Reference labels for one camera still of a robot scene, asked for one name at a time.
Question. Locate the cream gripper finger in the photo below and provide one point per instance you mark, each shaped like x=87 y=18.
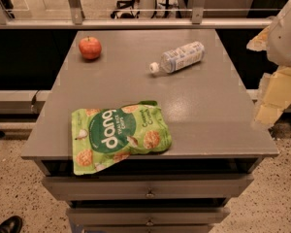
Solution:
x=274 y=96
x=259 y=42

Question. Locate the clear plastic water bottle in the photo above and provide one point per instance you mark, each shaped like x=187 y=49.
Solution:
x=179 y=58

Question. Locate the grey drawer cabinet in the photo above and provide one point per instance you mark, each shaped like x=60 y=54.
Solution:
x=205 y=106

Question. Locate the black office chair base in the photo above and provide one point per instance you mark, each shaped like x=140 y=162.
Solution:
x=123 y=4

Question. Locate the red apple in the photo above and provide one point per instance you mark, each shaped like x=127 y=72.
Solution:
x=90 y=48

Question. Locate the green rice chips bag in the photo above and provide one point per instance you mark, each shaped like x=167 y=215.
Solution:
x=104 y=137

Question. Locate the top grey drawer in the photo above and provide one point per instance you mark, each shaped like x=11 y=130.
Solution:
x=74 y=189

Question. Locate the grey drawer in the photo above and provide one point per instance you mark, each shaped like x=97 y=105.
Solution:
x=74 y=189
x=147 y=216

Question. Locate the lower grey drawer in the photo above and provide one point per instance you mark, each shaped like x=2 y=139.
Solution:
x=147 y=216

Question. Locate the black leather shoe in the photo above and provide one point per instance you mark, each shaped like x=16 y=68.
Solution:
x=11 y=225

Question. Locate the metal guard rail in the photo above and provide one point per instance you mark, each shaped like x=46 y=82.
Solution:
x=86 y=14

